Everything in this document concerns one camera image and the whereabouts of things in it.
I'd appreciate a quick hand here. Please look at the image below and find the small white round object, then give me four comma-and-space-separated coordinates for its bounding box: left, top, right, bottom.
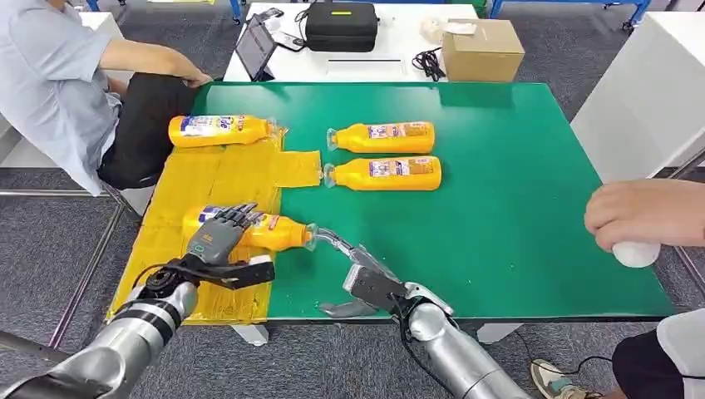
611, 241, 662, 270

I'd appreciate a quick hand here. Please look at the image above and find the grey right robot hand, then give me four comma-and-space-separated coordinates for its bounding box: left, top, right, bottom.
316, 227, 410, 319

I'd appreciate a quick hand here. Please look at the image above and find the white table leg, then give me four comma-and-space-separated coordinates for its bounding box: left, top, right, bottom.
476, 323, 521, 345
231, 323, 270, 347

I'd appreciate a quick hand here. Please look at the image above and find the seated person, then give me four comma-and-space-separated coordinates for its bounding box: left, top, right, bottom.
0, 0, 213, 196

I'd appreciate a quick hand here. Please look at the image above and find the brown cardboard box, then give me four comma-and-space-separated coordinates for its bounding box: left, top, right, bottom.
441, 17, 526, 84

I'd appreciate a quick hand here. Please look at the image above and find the orange drink bottle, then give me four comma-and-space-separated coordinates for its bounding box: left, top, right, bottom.
181, 204, 319, 253
326, 121, 436, 155
323, 155, 443, 193
167, 114, 277, 149

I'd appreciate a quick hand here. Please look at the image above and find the yellow sheet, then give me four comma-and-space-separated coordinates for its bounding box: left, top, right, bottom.
104, 123, 323, 327

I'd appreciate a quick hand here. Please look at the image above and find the white stool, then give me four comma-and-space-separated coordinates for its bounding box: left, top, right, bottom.
118, 185, 156, 217

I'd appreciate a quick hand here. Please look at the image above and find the white table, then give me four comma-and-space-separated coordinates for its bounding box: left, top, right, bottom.
223, 2, 481, 84

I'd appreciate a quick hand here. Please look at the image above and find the crumpled clear plastic wrap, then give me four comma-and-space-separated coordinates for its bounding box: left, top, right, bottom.
419, 16, 479, 47

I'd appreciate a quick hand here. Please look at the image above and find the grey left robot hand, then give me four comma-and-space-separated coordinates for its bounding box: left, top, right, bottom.
184, 202, 265, 267

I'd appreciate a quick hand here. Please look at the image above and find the dark tablet on stand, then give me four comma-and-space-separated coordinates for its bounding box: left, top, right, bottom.
234, 13, 279, 82

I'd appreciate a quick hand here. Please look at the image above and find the black cable bundle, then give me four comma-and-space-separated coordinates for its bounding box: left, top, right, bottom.
411, 47, 447, 82

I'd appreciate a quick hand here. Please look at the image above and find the white cabinet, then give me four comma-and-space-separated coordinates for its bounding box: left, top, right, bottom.
569, 11, 705, 185

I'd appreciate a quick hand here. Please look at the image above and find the green table mat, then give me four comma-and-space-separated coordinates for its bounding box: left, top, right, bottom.
190, 81, 678, 322

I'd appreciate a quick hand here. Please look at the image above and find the black carrying case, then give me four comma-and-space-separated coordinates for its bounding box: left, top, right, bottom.
304, 1, 380, 53

